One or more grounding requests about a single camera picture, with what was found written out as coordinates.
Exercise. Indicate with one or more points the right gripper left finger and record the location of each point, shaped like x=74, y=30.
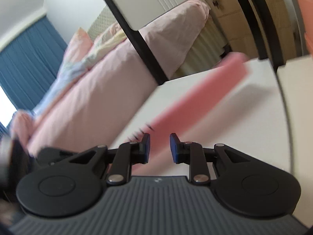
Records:
x=66, y=184

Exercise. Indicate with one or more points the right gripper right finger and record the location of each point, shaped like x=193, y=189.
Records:
x=243, y=184

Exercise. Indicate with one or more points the pink shopping bag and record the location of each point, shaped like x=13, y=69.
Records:
x=189, y=109

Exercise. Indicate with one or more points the blue curtain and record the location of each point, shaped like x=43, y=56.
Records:
x=29, y=64

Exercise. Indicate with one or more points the pastel pink duvet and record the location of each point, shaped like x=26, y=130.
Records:
x=81, y=55

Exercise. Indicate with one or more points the bed with pink sheet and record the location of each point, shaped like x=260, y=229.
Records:
x=105, y=99

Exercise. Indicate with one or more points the cream quilted headboard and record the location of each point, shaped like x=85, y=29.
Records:
x=104, y=20

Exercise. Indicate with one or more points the wooden drawer cabinet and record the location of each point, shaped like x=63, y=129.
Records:
x=231, y=19

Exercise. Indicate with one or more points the white black folding chair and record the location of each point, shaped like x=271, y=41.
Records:
x=133, y=15

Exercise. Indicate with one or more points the pink storage box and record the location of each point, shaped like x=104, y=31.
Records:
x=307, y=16

